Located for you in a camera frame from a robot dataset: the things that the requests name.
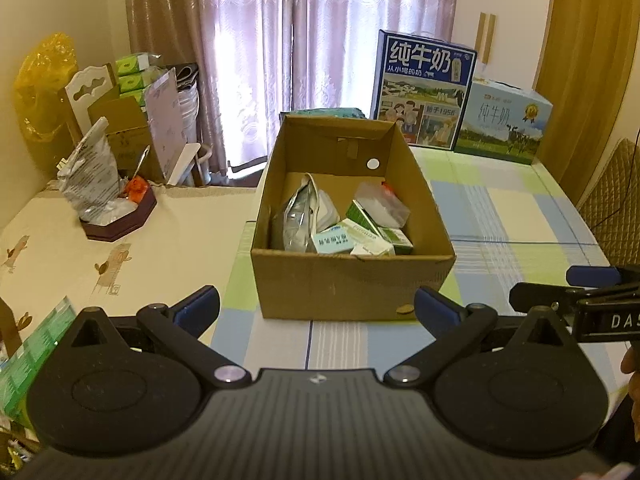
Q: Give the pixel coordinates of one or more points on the wooden wall hanger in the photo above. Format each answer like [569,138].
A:
[485,36]

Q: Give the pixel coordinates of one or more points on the checked tablecloth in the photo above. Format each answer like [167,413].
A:
[508,223]

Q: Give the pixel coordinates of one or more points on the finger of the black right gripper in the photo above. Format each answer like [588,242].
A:
[602,276]
[567,300]

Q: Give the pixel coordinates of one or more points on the quilted beige chair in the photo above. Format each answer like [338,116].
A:
[611,210]

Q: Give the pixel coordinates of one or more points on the person's right hand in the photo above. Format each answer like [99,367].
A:
[630,366]

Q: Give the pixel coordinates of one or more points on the silver printed bag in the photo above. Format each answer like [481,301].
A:
[90,182]

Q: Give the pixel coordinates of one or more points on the red packet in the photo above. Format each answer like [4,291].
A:
[388,187]

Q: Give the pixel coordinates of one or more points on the dark blue milk carton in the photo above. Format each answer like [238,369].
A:
[422,85]

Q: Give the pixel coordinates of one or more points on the brown cardboard box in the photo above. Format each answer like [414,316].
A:
[340,153]

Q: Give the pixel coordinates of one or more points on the light blue milk carton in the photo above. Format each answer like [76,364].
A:
[502,121]

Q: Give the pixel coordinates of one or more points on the pink sheer curtain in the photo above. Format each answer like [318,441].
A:
[259,58]

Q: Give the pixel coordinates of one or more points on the beige cartoon tablecloth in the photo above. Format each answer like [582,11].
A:
[190,240]

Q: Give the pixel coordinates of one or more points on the yellow plastic bag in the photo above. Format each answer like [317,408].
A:
[41,113]

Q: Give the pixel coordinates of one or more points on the green white medicine box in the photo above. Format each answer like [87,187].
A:
[395,236]

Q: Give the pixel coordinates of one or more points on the small white green box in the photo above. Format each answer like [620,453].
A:
[366,242]

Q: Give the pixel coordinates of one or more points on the brown carton on floor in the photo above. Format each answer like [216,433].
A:
[129,134]

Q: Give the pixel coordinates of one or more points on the clear plastic bag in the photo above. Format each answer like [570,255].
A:
[386,209]

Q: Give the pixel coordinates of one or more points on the silver foil pouch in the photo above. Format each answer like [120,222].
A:
[309,211]

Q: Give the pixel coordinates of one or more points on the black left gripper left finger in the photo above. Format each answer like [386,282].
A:
[176,331]

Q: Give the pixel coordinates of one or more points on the white carved chair back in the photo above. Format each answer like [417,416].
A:
[83,89]

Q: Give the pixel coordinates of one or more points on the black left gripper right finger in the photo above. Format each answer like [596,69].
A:
[457,330]

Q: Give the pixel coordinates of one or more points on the white ointment box with bird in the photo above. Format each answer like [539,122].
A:
[332,241]

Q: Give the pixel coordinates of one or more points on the green tissue packs stack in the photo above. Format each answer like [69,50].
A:
[135,73]

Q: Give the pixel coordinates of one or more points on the green tissue pack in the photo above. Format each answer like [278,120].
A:
[21,369]

